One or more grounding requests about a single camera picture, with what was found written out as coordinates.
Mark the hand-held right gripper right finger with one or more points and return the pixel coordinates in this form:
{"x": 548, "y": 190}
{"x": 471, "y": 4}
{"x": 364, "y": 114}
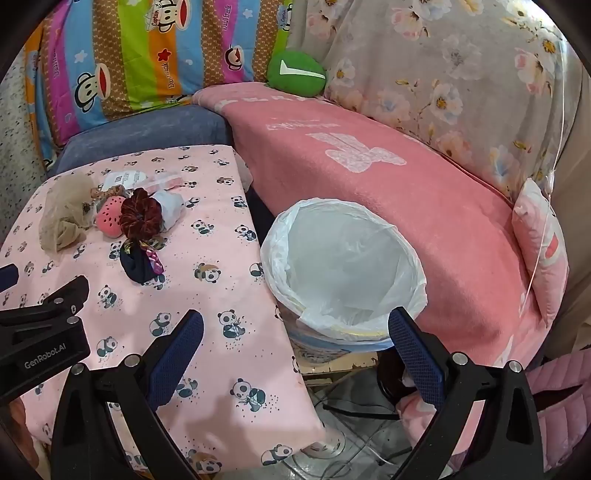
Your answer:
{"x": 415, "y": 355}

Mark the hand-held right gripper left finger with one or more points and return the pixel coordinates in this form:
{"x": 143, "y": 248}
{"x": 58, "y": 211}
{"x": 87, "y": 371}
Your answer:
{"x": 178, "y": 355}

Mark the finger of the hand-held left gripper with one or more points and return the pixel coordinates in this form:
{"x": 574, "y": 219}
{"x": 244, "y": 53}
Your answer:
{"x": 8, "y": 278}
{"x": 64, "y": 293}

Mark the printed waste bin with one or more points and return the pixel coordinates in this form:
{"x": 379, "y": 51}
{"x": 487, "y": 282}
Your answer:
{"x": 332, "y": 344}

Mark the dark red velvet scrunchie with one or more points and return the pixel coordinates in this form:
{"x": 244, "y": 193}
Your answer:
{"x": 147, "y": 226}

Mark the trash bin with white bag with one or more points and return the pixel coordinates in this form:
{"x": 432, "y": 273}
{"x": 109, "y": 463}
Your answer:
{"x": 351, "y": 258}

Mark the clear plastic packet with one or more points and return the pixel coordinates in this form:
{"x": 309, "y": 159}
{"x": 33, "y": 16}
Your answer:
{"x": 124, "y": 177}

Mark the white grey sock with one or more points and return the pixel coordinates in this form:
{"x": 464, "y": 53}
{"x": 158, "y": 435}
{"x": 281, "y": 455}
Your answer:
{"x": 171, "y": 207}

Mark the beige mesh net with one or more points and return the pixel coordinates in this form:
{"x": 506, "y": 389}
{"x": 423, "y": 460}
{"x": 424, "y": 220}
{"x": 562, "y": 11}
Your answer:
{"x": 64, "y": 207}

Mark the pink dotted sponge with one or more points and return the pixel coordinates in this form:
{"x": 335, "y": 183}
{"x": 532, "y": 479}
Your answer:
{"x": 108, "y": 217}

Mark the pink panda print cloth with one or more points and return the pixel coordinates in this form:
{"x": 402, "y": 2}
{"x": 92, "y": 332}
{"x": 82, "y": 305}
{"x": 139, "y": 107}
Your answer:
{"x": 207, "y": 258}

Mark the white fan base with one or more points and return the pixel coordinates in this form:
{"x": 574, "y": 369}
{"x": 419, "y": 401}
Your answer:
{"x": 323, "y": 450}

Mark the pink quilted jacket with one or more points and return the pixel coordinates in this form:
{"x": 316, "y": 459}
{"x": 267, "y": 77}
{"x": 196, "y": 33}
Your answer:
{"x": 554, "y": 392}

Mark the small striped monkey print pillow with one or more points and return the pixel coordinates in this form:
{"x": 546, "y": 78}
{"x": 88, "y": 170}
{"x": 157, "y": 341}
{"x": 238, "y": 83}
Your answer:
{"x": 48, "y": 138}

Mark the pink printed pillow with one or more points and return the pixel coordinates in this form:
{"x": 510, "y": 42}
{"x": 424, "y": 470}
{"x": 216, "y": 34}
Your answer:
{"x": 545, "y": 249}

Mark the pink blanket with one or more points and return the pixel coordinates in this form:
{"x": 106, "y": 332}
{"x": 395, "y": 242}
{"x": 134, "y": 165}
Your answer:
{"x": 378, "y": 184}

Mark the blue seat cushion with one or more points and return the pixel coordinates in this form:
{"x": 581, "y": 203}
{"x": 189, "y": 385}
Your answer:
{"x": 138, "y": 129}

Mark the large striped monkey print pillow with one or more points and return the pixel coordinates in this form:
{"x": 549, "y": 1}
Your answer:
{"x": 175, "y": 55}

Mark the grey floral sofa cover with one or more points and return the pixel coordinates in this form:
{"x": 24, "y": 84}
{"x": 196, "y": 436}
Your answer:
{"x": 438, "y": 69}

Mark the green round cushion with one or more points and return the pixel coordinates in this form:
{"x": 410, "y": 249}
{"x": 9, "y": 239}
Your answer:
{"x": 295, "y": 74}

